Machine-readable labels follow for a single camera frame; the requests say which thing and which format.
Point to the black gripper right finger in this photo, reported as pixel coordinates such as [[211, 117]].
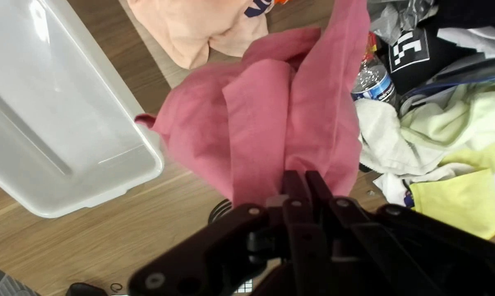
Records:
[[400, 252]]

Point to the pink cloth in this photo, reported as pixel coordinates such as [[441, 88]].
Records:
[[257, 121]]

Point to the crumpled silver foil bag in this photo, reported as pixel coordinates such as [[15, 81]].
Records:
[[400, 14]]

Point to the peach cloth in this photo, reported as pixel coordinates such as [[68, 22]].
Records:
[[186, 27]]

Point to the clear plastic water bottle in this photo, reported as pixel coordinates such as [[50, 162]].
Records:
[[374, 80]]

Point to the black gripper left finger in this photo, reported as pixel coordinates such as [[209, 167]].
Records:
[[203, 257]]

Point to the yellow cloth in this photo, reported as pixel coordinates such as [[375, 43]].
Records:
[[461, 203]]

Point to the white plastic bin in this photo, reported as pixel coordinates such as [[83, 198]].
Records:
[[50, 109]]

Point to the light green cloth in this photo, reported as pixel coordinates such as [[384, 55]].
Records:
[[477, 121]]

